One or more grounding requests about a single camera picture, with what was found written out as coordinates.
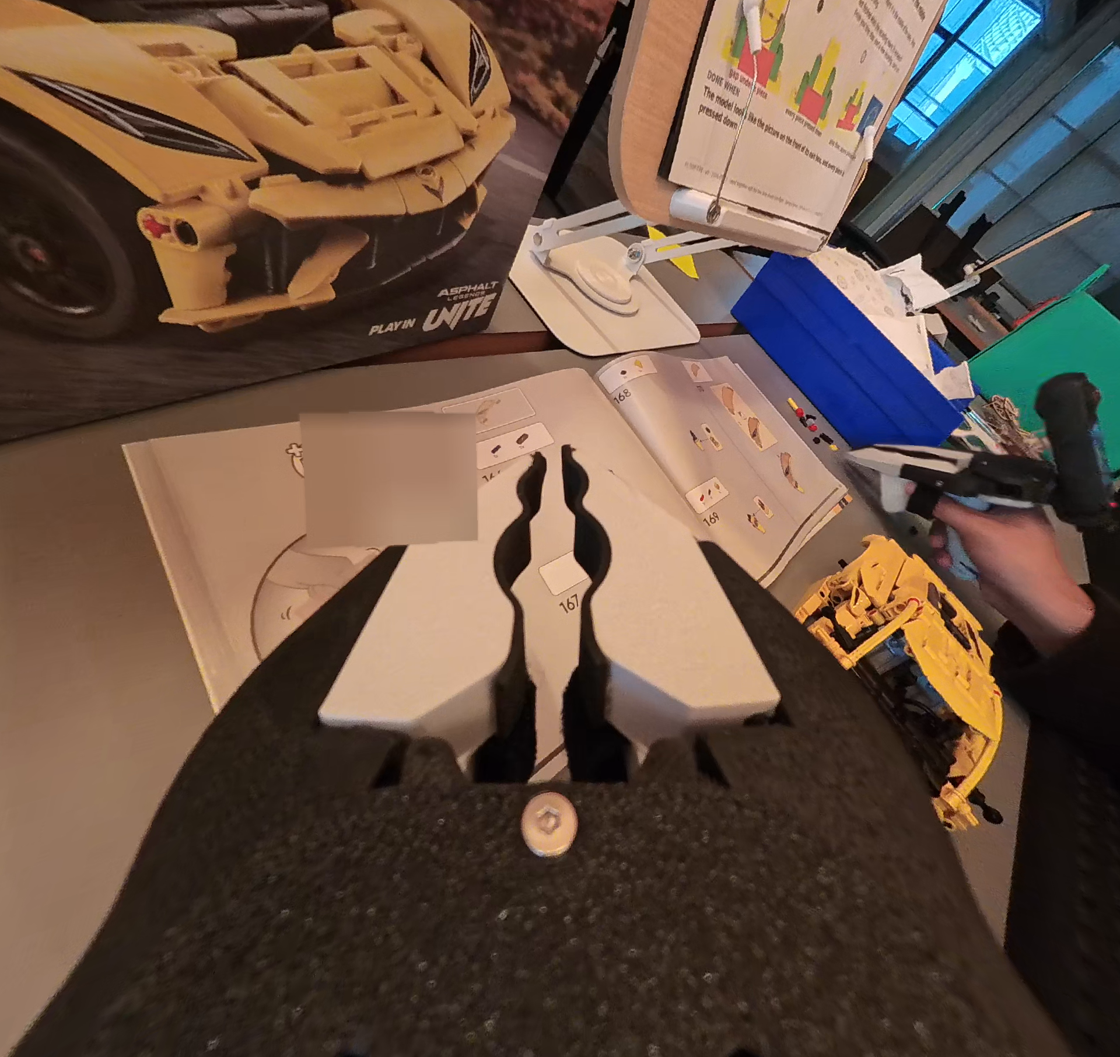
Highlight white paper bags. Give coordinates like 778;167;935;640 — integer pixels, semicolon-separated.
809;243;977;402

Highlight printed instruction sheet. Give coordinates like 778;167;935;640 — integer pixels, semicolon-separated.
667;0;974;201

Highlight black perforated chair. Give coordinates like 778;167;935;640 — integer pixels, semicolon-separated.
1004;724;1120;1057

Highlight person's right hand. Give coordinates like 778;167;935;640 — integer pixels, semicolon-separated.
926;492;1097;657

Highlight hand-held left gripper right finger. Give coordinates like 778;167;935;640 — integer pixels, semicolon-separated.
560;446;782;784

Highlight grey desk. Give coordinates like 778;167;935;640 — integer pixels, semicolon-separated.
0;247;1120;1014

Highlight green mat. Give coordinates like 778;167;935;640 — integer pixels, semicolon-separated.
967;289;1120;481

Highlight person's right forearm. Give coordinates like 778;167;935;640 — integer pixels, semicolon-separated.
993;584;1120;752

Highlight brick set box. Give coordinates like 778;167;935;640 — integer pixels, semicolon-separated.
0;0;644;446

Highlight yellow brick model car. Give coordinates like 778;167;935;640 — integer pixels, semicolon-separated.
792;534;1006;832

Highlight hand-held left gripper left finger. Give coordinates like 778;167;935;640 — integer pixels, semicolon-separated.
317;451;548;784

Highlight small loose brick pieces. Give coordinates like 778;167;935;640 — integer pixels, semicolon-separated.
786;396;839;453

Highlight yellow flat brick piece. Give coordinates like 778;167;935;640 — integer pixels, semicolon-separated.
646;226;701;281

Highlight large paned window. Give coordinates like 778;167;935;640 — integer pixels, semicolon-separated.
884;0;1047;148

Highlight blue plastic bin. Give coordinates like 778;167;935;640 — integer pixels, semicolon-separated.
730;250;972;450

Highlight wooden document stand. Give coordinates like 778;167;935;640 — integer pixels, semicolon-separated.
507;0;977;354

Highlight instruction booklet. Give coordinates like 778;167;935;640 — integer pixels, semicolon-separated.
122;352;852;712

